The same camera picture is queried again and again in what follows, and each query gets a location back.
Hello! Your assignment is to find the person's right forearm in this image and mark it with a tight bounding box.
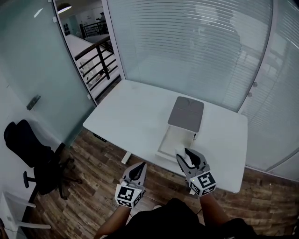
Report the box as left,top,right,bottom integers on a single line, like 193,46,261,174
199,193,231,226

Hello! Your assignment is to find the black stair railing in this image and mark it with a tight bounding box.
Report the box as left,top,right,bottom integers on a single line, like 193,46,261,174
74,22,119,92

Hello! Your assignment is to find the person's black clothing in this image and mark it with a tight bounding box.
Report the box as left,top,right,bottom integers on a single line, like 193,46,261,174
111,197,258,239

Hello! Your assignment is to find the grey door handle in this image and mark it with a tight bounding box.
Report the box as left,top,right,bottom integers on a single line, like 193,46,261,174
26,94,42,111

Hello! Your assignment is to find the round pendant lamp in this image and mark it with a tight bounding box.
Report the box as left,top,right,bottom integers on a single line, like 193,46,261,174
57,2,72,14

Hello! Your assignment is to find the grey lidded white box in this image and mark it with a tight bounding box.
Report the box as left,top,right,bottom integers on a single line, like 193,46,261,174
155,96,205,164

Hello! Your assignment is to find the black office chair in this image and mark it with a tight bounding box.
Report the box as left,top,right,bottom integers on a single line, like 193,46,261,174
3,119,83,204

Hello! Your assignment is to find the person's left forearm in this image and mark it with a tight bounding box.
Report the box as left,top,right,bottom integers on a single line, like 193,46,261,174
94,205,132,239

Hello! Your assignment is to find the white desk frame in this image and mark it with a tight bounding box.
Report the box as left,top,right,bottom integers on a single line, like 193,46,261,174
0,190,51,234

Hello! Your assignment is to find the white desk leg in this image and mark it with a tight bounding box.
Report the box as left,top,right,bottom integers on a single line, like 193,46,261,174
121,151,133,164

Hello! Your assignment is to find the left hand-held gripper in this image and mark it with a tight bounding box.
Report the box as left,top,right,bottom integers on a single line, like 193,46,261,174
114,162,148,209

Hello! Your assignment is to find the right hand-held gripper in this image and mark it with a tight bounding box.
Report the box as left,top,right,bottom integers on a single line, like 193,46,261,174
176,147,217,198

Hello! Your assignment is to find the frosted glass door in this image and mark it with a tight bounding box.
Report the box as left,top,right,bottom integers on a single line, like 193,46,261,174
0,0,97,147

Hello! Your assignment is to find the small white item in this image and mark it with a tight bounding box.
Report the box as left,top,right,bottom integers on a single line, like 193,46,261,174
174,145,188,160

